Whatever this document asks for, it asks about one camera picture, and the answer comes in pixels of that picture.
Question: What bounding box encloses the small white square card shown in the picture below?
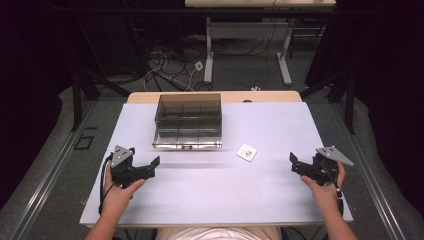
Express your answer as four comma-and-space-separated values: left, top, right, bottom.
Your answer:
236, 143, 258, 163

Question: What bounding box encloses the clear smoky drawer box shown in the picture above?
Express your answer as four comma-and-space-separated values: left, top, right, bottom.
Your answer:
152, 93, 224, 150

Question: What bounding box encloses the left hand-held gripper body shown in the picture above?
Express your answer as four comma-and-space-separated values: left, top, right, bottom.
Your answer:
110, 145, 156, 190

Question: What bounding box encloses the white mat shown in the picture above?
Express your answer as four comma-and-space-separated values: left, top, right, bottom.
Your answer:
79, 101, 354, 226

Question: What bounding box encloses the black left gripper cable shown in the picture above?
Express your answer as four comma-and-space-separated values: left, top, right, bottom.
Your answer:
98, 152, 118, 215

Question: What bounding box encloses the white-legged background desk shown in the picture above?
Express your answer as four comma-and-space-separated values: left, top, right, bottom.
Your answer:
184, 0, 338, 86

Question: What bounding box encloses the person's right hand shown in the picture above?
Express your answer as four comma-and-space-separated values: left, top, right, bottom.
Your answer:
300, 161, 346, 213

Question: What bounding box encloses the person's left hand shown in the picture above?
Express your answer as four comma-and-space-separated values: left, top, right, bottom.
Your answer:
102, 162, 147, 214

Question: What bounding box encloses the person's light clothing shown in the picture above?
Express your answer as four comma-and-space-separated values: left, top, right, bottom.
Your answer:
155, 226, 283, 240

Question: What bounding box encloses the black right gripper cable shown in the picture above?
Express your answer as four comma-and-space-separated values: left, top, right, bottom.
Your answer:
321, 163, 345, 216

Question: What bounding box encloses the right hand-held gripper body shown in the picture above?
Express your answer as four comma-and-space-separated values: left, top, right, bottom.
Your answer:
291, 145, 355, 187

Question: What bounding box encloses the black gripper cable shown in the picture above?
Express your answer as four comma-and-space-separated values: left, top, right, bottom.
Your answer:
98, 152, 118, 215
321, 163, 345, 216

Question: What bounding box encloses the black metal stand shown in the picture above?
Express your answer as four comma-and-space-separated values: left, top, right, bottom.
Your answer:
46, 6, 132, 133
299, 59, 356, 136

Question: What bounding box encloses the tangle of floor cables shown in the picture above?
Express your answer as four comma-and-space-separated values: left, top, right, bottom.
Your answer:
126, 16, 214, 93

